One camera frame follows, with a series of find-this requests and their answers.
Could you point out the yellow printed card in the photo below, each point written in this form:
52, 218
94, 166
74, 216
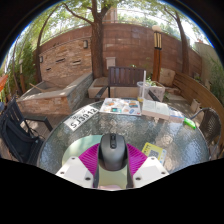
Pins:
154, 152

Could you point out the wooden garden lamp post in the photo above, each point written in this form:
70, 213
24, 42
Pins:
156, 56

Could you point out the brown wicker chair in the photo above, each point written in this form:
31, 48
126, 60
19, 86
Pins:
210, 128

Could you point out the pale stone block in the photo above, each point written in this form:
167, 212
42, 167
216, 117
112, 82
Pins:
167, 76

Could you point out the slender tree trunk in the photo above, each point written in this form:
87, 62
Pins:
184, 50

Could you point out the white planter box with plants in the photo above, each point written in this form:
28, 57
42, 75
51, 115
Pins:
158, 91

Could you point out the stone raised garden bed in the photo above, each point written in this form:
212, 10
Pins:
50, 101

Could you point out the black wall lamp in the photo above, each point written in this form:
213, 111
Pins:
41, 59
85, 44

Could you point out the thick open book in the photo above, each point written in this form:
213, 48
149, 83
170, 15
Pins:
155, 109

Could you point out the white license plate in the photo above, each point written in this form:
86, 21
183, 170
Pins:
80, 118

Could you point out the curved wooden bench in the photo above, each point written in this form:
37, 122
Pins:
200, 95

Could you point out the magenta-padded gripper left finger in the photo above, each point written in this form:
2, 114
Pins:
76, 171

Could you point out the black slatted armchair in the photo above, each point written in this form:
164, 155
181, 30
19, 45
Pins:
16, 136

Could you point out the clear plastic cup with straw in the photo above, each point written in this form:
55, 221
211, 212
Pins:
142, 90

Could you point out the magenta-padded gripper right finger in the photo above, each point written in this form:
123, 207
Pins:
149, 170

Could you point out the grey wall utility box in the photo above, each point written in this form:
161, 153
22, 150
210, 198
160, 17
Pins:
110, 62

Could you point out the large forked tree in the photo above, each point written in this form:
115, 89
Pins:
97, 50

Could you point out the small pale flat packet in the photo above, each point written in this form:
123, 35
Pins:
176, 116

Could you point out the dark wooden slatted chair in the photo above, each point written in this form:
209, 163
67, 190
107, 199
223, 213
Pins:
123, 76

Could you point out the grey and black computer mouse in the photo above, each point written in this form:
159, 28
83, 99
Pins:
112, 153

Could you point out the colourful printed magazine sheet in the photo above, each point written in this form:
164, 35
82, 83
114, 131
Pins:
120, 106

